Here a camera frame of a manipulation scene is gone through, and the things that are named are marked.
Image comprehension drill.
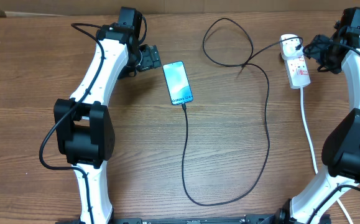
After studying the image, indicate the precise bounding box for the blue-framed smartphone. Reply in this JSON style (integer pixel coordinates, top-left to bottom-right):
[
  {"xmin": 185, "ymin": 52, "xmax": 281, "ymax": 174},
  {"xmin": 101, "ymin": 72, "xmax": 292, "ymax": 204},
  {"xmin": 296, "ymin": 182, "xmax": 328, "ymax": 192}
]
[{"xmin": 163, "ymin": 61, "xmax": 193, "ymax": 105}]

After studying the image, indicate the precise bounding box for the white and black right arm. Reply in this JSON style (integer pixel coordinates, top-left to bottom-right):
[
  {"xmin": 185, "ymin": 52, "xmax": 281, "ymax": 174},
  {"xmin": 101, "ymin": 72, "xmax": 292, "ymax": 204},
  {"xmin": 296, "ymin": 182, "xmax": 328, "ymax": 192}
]
[{"xmin": 263, "ymin": 7, "xmax": 360, "ymax": 223}]

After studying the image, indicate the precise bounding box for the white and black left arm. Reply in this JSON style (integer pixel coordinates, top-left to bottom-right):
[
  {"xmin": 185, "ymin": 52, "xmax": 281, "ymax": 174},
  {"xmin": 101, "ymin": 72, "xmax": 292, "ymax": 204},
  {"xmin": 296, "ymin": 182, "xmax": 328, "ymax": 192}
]
[{"xmin": 39, "ymin": 7, "xmax": 161, "ymax": 223}]

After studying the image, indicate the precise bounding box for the white power strip cord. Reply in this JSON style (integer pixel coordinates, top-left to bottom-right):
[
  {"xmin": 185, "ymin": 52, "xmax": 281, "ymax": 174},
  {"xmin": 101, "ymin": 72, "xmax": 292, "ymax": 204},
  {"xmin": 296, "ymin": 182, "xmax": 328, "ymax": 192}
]
[{"xmin": 299, "ymin": 86, "xmax": 354, "ymax": 224}]

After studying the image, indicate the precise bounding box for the white charger plug adapter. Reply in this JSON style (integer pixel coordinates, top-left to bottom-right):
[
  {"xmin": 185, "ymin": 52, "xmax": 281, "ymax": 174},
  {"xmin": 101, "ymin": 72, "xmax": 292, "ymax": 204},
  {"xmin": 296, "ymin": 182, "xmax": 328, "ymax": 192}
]
[{"xmin": 280, "ymin": 34, "xmax": 303, "ymax": 60}]

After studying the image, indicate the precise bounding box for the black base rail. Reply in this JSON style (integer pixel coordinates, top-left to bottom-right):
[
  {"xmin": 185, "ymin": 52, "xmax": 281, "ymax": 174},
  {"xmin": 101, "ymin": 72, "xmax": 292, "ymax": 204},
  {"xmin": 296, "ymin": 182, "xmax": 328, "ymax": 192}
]
[{"xmin": 55, "ymin": 213, "xmax": 332, "ymax": 224}]

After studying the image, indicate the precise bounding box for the white power strip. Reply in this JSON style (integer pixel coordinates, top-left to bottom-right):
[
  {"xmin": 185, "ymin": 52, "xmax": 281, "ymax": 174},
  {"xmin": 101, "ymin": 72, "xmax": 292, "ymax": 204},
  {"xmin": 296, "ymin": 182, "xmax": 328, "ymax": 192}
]
[{"xmin": 284, "ymin": 56, "xmax": 311, "ymax": 89}]

